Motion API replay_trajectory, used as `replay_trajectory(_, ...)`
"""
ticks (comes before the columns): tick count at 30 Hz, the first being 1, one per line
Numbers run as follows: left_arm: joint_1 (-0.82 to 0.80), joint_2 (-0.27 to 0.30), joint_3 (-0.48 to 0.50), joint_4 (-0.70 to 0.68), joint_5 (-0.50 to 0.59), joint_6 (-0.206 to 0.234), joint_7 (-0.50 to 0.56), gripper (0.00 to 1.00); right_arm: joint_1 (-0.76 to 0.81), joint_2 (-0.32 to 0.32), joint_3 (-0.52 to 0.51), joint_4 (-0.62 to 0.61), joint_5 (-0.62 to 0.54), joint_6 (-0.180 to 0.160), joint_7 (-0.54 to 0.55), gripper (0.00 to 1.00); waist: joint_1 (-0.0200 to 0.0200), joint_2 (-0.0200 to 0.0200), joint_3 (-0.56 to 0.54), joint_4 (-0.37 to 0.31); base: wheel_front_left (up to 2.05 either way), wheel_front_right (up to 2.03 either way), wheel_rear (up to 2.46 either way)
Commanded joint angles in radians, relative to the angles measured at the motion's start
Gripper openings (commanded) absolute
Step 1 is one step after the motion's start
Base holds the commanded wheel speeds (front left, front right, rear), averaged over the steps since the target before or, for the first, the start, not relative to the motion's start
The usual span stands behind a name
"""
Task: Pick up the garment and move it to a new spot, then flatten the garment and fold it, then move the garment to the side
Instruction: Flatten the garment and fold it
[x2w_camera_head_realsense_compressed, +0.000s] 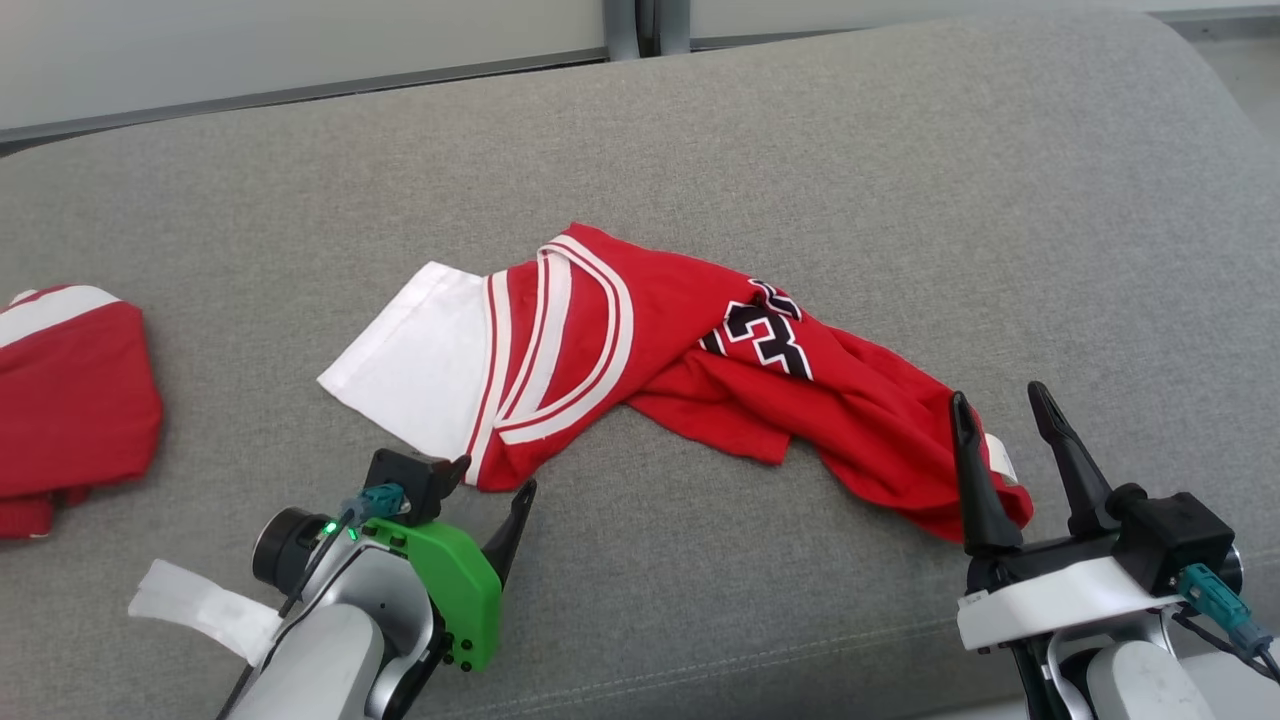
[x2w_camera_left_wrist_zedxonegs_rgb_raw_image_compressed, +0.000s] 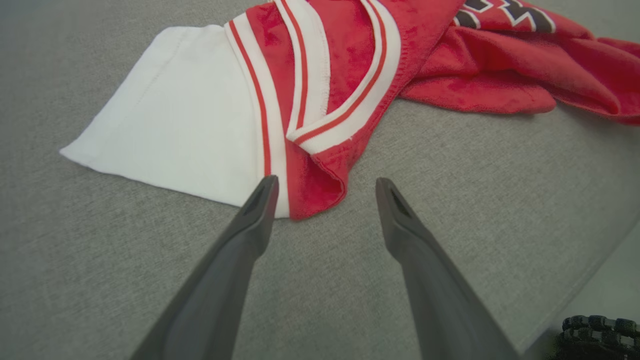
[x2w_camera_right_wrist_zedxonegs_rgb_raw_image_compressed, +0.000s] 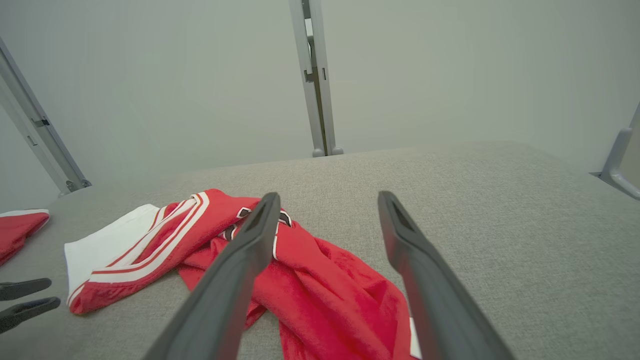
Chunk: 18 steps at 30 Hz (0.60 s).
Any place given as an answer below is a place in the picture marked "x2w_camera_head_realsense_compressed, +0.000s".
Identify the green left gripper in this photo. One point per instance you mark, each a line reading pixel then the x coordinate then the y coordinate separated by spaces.
pixel 465 600

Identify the grey partition joint post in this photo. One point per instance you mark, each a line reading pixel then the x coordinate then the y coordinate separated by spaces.
pixel 622 30

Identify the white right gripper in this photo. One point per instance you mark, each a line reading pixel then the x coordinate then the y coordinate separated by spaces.
pixel 1050 600

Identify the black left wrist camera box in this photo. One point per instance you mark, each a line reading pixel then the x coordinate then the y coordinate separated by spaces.
pixel 405 470

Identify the red Bulls jersey white sleeves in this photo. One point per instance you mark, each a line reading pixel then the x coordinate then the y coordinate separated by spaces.
pixel 650 310

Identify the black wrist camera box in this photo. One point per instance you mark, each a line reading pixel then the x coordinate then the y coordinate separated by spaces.
pixel 405 470
pixel 1170 535

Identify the grey fabric sofa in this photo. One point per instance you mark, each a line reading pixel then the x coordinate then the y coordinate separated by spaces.
pixel 800 150

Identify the grey baseboard strip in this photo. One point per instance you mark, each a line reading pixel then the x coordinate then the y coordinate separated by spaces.
pixel 760 38
pixel 300 90

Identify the red shorts white stripe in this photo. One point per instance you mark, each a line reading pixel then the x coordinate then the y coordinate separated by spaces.
pixel 80 400

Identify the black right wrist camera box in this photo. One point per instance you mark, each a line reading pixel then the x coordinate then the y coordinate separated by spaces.
pixel 1170 535

